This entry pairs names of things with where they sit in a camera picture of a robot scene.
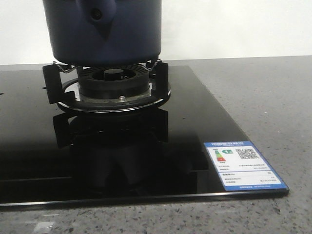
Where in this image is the black gas burner head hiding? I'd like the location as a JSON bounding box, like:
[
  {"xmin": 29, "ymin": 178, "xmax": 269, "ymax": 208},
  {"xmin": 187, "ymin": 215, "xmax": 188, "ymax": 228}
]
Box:
[{"xmin": 78, "ymin": 65, "xmax": 149, "ymax": 99}]

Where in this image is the black pot support grate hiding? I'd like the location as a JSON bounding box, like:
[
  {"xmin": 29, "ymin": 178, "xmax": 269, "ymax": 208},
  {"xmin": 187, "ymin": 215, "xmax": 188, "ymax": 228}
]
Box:
[{"xmin": 42, "ymin": 59, "xmax": 171, "ymax": 113}]

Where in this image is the blue energy label sticker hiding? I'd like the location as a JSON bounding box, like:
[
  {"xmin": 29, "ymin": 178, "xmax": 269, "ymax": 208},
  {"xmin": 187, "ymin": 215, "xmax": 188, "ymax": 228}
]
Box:
[{"xmin": 204, "ymin": 141, "xmax": 288, "ymax": 191}]

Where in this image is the dark blue cooking pot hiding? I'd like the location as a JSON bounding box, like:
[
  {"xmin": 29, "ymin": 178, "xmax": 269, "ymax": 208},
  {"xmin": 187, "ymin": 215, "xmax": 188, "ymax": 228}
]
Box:
[{"xmin": 43, "ymin": 0, "xmax": 162, "ymax": 66}]

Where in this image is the black glass gas stove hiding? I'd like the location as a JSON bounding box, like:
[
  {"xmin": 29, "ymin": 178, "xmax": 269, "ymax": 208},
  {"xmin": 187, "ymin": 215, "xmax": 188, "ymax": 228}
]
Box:
[{"xmin": 0, "ymin": 66, "xmax": 289, "ymax": 210}]

